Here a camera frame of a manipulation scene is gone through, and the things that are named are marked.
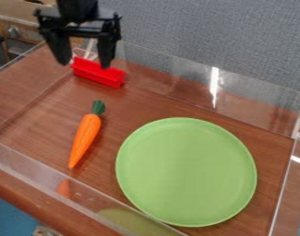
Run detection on orange toy carrot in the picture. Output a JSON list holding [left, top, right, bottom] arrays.
[[69, 100, 105, 169]]

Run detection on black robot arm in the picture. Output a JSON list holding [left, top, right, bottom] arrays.
[[34, 0, 121, 69]]

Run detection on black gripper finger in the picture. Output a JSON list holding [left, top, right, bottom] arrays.
[[97, 32, 117, 69], [47, 32, 71, 65]]

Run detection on clear acrylic enclosure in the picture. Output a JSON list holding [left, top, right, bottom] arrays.
[[0, 43, 300, 236]]

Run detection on red plastic block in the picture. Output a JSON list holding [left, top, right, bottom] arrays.
[[71, 56, 126, 89]]

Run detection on green round plate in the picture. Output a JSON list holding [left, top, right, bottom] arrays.
[[116, 117, 257, 227]]

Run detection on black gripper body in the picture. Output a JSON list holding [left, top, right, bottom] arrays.
[[34, 8, 121, 41]]

